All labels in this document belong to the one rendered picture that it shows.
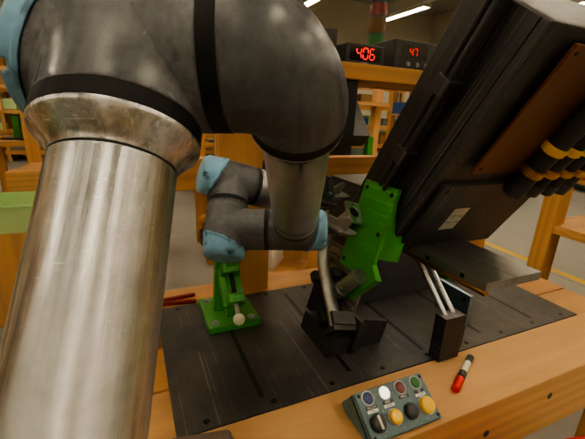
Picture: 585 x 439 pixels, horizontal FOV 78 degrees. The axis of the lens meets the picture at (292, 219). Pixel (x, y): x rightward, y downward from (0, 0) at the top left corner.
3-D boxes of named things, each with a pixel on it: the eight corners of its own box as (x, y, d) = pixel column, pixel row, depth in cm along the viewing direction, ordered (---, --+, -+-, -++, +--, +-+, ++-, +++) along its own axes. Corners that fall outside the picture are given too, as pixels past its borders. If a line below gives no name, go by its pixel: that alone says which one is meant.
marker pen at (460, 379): (466, 358, 81) (467, 352, 81) (473, 361, 81) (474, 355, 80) (450, 391, 71) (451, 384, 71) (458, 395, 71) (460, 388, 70)
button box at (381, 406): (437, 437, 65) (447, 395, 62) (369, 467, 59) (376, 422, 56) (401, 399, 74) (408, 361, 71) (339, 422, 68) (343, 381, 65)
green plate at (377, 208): (394, 285, 82) (426, 197, 78) (366, 282, 78) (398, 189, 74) (364, 265, 92) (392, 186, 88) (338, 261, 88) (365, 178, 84)
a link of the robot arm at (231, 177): (191, 203, 68) (196, 163, 71) (245, 214, 73) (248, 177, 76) (204, 186, 61) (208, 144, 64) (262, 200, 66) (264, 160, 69)
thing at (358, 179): (433, 289, 113) (453, 183, 103) (353, 306, 101) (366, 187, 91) (395, 266, 129) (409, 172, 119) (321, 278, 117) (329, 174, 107)
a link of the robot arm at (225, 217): (262, 253, 59) (265, 192, 63) (194, 253, 59) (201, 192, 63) (265, 265, 67) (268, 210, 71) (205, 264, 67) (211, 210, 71)
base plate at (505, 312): (575, 320, 103) (577, 314, 103) (178, 449, 59) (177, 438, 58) (457, 262, 140) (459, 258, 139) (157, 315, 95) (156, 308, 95)
